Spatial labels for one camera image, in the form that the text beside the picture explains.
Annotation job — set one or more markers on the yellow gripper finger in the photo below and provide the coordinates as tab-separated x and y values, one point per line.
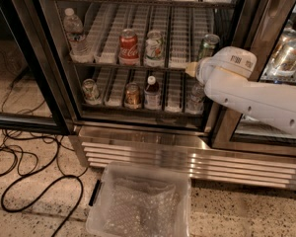
191	69

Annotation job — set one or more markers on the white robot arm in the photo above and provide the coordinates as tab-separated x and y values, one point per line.
225	77

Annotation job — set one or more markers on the clear water bottle bottom shelf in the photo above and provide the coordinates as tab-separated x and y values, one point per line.
195	99

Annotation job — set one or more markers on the clear water bottle shelf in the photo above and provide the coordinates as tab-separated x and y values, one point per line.
74	30
195	99

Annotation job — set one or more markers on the white green soda can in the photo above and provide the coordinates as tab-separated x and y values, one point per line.
154	49

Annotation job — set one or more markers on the orange brown can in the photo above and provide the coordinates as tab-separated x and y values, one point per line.
132	98

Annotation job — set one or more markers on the red cola can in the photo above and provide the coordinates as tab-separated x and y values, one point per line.
128	47

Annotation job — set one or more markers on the stainless steel fridge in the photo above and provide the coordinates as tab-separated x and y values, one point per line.
170	137

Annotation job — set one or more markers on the closed right fridge door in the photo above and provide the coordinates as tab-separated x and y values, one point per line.
257	30

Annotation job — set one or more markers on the silver can behind glass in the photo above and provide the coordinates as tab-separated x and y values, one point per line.
287	35
284	63

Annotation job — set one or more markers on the silver can bottom left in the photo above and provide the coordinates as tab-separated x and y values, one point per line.
91	92

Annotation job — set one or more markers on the clear water bottle middle shelf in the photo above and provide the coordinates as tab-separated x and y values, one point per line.
74	30

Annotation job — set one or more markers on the open glass fridge door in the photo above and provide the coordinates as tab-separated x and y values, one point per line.
32	97

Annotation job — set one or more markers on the dark juice bottle white cap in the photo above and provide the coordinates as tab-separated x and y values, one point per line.
152	94

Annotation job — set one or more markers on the clear plastic bin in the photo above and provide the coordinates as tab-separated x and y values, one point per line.
103	199

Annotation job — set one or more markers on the bubble wrap sheet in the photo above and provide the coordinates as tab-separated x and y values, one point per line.
142	209

